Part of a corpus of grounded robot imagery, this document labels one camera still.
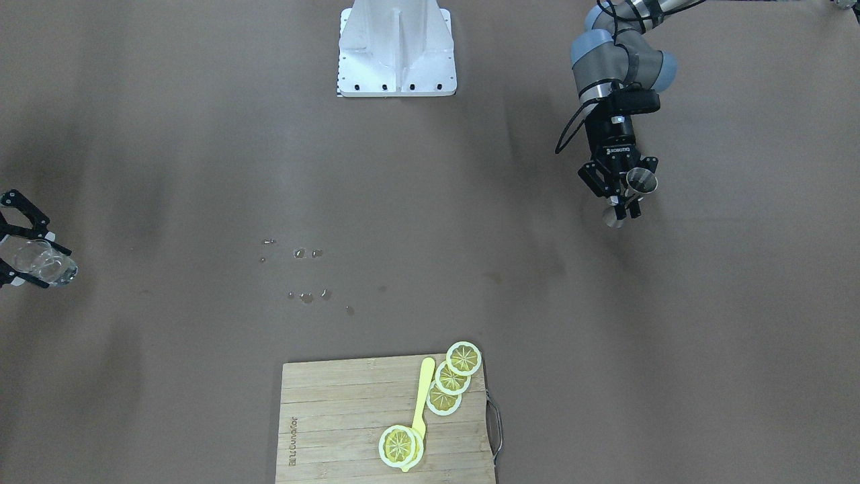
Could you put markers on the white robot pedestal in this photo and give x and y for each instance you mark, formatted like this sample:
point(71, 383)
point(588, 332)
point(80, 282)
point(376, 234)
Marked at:
point(396, 49)

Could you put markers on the clear glass cup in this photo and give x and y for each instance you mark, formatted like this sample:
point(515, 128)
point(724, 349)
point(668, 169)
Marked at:
point(39, 259)

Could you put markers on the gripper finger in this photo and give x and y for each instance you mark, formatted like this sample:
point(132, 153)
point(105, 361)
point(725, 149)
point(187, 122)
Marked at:
point(38, 223)
point(11, 276)

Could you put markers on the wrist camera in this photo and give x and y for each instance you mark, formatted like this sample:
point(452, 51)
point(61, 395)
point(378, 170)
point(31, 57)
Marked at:
point(627, 102)

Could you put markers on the lemon slice on knife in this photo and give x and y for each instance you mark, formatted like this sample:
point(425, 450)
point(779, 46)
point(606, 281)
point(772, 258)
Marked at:
point(401, 447)

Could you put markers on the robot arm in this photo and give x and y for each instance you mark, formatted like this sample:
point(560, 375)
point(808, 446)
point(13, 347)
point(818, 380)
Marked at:
point(618, 75)

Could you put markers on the bamboo cutting board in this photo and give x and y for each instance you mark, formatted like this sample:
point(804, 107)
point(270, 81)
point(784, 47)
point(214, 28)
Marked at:
point(333, 412)

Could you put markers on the steel jigger measuring cup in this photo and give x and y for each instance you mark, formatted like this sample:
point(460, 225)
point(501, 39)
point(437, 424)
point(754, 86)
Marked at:
point(636, 184)

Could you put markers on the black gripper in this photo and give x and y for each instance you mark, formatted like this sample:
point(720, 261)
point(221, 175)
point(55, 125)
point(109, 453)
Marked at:
point(615, 149)

